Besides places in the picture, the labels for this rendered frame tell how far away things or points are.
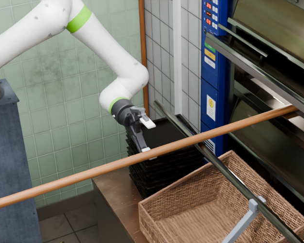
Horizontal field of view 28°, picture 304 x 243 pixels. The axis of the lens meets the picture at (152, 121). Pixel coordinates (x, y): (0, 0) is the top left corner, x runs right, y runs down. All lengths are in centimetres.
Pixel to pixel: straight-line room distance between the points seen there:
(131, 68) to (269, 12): 57
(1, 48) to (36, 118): 117
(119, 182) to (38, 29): 110
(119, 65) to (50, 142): 118
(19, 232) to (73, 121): 82
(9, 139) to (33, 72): 70
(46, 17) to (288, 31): 85
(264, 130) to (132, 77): 59
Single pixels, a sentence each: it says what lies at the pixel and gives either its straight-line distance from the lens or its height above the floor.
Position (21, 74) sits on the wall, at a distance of 318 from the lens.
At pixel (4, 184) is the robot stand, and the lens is 269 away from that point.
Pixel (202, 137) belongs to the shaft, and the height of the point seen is 120.
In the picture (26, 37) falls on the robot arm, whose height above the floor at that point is 155.
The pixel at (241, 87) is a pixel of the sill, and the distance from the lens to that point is 254.
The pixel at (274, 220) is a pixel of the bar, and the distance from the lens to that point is 187.
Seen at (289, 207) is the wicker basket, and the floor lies 84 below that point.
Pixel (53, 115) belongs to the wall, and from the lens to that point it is 335.
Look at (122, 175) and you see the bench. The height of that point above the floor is 58.
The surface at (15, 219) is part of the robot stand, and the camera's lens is 282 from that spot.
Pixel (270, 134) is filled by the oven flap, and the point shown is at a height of 105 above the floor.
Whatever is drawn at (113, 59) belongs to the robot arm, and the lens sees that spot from 234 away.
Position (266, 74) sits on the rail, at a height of 143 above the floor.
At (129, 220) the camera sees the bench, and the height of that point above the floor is 58.
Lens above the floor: 240
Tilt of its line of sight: 32 degrees down
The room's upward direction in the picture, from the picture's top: 3 degrees counter-clockwise
